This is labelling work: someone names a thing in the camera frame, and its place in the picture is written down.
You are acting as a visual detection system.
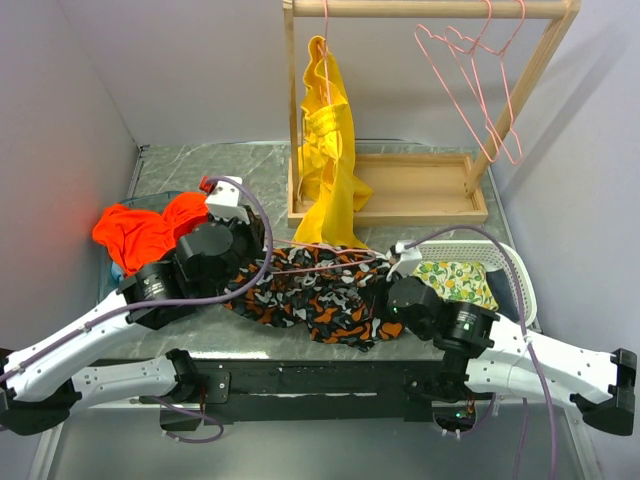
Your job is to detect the orange camouflage shorts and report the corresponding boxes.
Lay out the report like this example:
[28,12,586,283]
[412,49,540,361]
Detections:
[223,253,405,352]

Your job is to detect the pink wire hanger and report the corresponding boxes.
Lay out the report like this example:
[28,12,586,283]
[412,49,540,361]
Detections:
[413,0,501,163]
[270,239,381,275]
[445,1,527,166]

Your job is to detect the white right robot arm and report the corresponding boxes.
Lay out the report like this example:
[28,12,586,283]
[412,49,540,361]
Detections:
[379,277,637,437]

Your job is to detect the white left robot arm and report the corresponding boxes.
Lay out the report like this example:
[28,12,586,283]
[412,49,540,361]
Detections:
[1,207,273,436]

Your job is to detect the bright orange shorts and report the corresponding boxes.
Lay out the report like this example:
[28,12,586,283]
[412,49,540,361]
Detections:
[92,192,208,277]

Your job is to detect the yellow shorts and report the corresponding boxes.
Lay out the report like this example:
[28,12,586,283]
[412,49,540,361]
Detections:
[294,52,373,248]

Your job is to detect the pink hanger holding yellow shorts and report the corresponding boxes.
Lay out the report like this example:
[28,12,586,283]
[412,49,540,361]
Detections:
[297,0,337,196]

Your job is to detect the lemon print cloth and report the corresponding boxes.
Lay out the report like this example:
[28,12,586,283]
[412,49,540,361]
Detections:
[413,261,498,311]

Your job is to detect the light blue cloth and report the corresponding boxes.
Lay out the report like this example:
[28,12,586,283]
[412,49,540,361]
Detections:
[110,262,126,287]

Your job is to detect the wooden clothes rack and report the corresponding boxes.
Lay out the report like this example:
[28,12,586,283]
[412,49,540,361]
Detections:
[283,1,581,227]

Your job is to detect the white plastic basket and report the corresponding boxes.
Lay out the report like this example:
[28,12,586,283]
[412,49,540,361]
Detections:
[420,240,537,327]

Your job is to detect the dark navy cloth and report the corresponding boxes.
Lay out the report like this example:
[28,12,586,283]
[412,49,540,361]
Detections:
[486,269,519,323]

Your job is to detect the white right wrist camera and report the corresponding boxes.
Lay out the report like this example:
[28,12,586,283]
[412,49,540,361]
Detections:
[386,241,423,281]

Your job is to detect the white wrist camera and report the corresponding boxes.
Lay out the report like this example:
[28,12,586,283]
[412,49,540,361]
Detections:
[386,241,423,281]
[199,176,249,224]

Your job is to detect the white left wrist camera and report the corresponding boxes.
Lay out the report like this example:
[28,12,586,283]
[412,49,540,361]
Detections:
[199,176,249,224]

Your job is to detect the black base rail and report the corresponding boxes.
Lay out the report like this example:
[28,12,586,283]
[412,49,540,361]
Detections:
[99,356,501,434]

